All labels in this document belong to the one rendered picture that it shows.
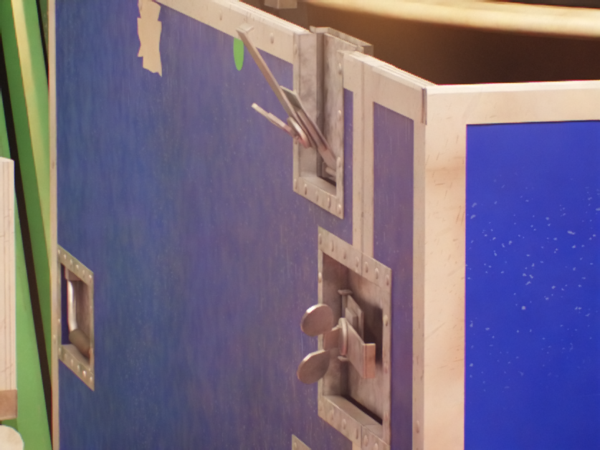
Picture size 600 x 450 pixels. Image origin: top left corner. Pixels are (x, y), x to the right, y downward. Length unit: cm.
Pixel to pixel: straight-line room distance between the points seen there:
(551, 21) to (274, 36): 20
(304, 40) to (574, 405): 37
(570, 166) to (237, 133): 48
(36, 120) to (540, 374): 263
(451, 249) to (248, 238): 45
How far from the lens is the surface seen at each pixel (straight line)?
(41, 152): 505
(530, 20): 282
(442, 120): 242
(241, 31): 263
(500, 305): 245
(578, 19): 280
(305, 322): 260
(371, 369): 255
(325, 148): 264
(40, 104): 506
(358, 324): 261
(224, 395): 295
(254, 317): 285
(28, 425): 482
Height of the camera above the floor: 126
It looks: 9 degrees down
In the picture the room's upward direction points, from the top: straight up
